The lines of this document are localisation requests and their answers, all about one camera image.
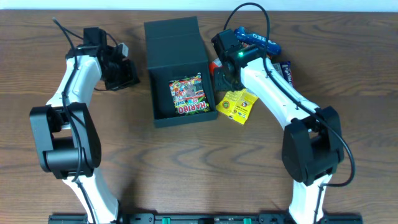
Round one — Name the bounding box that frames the red snack bag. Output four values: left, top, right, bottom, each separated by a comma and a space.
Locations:
209, 58, 222, 75

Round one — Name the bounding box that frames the yellow snack bag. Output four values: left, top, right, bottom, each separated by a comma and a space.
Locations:
216, 88, 259, 124

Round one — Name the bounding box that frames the Haribo gummy candy bag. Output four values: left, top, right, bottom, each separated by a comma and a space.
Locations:
169, 73, 210, 116

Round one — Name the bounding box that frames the blue Oreo cookie pack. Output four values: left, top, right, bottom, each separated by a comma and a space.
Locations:
234, 26, 282, 55

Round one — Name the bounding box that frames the black cardboard gift box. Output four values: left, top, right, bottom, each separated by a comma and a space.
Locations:
144, 17, 217, 128

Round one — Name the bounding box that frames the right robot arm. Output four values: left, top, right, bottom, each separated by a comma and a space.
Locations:
211, 29, 344, 223

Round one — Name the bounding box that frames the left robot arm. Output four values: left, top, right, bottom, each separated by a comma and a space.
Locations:
29, 27, 139, 223

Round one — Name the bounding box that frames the blue Milka bar wrapper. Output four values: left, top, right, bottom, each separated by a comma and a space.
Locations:
272, 61, 294, 87

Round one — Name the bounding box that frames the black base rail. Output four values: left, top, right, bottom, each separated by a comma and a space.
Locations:
48, 213, 363, 224

